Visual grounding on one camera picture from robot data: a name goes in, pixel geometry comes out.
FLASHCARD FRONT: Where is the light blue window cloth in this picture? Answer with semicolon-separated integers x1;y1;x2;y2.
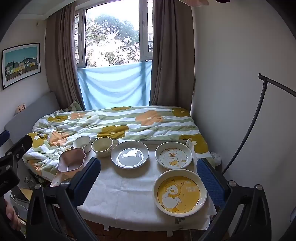
77;61;152;109

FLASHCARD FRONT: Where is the black lamp stand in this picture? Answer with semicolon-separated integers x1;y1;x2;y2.
222;73;296;175

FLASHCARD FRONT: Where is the window frame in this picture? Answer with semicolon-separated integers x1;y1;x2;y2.
74;1;154;68

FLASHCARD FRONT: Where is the small plush toy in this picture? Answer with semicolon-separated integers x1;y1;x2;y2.
15;103;26;115

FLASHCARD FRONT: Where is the brown curtain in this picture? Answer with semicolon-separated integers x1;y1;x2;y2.
45;3;85;109
149;1;195;110

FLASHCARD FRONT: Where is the small white bowl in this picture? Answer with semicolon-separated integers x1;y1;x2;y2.
73;136;92;154

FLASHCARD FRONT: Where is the floral striped quilt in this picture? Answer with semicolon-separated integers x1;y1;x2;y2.
23;106;211;181

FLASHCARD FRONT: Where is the framed town picture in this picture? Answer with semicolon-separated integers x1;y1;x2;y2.
1;43;41;89

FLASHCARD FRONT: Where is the cream ceramic bowl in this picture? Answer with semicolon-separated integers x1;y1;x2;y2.
91;137;114;157

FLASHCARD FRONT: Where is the pink square plastic bowl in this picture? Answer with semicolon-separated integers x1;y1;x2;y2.
57;148;86;173

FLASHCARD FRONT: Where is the plain white plate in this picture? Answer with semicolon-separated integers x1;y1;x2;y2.
110;141;149;169

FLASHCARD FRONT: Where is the grey headboard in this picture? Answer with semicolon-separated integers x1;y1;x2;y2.
4;92;60;144

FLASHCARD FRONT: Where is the person left hand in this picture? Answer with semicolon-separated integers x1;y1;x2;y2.
6;201;21;231

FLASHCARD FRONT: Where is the small duck plate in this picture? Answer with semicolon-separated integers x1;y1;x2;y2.
154;142;193;170

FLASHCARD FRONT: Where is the left brown curtain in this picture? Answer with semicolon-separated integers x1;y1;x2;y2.
45;3;85;109

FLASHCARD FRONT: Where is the green patterned pillow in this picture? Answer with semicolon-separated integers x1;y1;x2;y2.
62;101;83;112

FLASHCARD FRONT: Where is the right brown curtain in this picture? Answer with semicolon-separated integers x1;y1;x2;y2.
149;1;195;110

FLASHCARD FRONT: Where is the floral white tablecloth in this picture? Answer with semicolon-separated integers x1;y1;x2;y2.
49;138;217;232

